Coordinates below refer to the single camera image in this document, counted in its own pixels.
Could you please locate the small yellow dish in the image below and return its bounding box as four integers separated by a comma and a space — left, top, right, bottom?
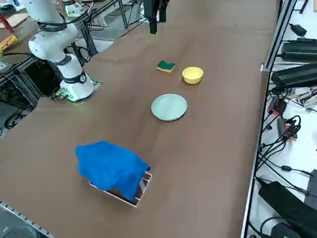
182, 66, 204, 85

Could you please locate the dark power brick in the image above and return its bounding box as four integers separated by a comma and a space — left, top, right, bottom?
270, 61, 317, 89

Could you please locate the large black case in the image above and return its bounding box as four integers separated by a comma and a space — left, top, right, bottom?
257, 180, 317, 238

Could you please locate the tan mat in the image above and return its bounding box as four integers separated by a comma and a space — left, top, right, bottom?
0, 12, 30, 29

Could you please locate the blue cloth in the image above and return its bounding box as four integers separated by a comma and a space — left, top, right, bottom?
75, 140, 151, 201

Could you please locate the green and yellow sponge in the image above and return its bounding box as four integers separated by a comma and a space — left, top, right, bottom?
156, 60, 176, 74

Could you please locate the big black power brick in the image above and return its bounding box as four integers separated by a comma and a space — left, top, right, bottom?
281, 37, 317, 62

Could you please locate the small black power adapter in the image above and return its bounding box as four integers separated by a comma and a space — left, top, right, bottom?
288, 23, 308, 37

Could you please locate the clear slotted rack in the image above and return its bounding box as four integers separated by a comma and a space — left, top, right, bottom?
88, 170, 153, 208

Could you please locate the black and orange connector box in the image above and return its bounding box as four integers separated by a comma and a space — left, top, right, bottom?
268, 98, 288, 116
276, 116, 302, 141

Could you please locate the aluminium edge rail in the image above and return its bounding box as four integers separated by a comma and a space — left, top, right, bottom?
0, 200, 54, 238

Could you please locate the pale green plate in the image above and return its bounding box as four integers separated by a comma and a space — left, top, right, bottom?
151, 93, 188, 122

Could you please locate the yellow snack packet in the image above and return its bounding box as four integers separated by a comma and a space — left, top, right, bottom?
0, 34, 20, 54

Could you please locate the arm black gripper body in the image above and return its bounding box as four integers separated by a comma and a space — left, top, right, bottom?
144, 0, 170, 18

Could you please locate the aluminium profile post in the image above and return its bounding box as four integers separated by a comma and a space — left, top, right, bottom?
261, 0, 298, 72

